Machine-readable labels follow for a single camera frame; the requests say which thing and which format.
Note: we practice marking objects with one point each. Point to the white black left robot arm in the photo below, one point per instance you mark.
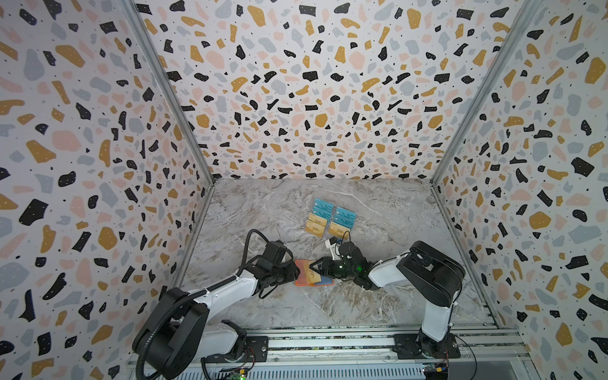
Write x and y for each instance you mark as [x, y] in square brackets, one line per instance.
[178, 329]

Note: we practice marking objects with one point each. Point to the orange card wallet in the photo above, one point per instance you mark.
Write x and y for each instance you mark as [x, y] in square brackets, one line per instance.
[301, 280]

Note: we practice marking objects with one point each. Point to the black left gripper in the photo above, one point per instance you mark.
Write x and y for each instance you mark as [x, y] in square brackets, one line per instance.
[294, 271]

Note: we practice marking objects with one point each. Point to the clear acrylic card display stand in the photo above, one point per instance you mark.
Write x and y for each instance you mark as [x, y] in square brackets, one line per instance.
[328, 222]

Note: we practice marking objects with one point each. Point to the teal vip card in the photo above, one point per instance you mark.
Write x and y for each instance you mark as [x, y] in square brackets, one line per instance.
[344, 217]
[323, 209]

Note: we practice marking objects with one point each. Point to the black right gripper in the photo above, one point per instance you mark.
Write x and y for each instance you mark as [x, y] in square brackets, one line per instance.
[328, 266]

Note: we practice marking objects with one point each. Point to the aluminium right corner post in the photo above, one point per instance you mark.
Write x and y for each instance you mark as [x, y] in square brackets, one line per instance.
[523, 19]

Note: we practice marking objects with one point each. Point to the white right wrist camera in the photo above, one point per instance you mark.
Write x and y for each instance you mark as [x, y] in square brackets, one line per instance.
[333, 245]

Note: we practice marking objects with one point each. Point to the gold vip card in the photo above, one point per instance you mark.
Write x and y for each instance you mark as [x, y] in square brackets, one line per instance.
[338, 230]
[312, 278]
[315, 229]
[317, 219]

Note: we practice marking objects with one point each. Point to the aluminium left corner post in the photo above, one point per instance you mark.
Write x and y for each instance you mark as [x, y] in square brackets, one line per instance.
[137, 25]

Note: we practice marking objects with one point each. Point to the teal VIP card left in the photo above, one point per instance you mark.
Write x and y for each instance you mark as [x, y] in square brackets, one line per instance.
[323, 209]

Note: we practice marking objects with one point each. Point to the teal VIP card right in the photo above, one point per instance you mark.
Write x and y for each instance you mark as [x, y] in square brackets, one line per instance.
[344, 217]

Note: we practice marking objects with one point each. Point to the aluminium corner post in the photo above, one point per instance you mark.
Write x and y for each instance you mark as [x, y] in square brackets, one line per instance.
[523, 19]
[137, 25]

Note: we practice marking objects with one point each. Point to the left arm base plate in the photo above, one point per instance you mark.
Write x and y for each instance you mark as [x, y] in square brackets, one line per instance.
[247, 350]

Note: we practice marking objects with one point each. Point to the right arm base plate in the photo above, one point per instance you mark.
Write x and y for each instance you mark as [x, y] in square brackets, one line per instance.
[419, 346]

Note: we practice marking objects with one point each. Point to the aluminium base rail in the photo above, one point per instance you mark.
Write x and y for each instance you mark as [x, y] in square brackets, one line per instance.
[476, 352]

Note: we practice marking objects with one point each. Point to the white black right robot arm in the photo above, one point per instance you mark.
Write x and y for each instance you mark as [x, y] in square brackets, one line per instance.
[435, 275]

